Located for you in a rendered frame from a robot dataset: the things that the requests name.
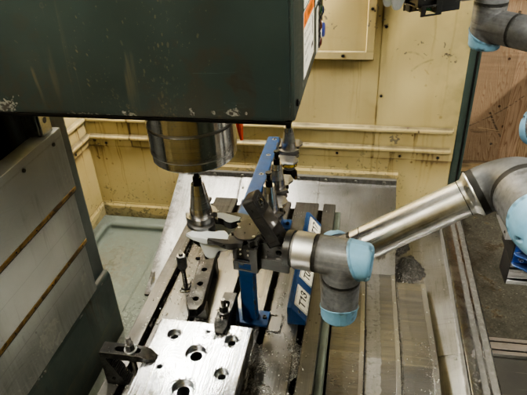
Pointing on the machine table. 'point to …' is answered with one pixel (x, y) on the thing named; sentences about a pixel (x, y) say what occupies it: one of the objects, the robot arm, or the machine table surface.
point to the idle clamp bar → (196, 306)
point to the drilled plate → (238, 361)
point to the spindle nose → (190, 145)
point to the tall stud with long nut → (183, 269)
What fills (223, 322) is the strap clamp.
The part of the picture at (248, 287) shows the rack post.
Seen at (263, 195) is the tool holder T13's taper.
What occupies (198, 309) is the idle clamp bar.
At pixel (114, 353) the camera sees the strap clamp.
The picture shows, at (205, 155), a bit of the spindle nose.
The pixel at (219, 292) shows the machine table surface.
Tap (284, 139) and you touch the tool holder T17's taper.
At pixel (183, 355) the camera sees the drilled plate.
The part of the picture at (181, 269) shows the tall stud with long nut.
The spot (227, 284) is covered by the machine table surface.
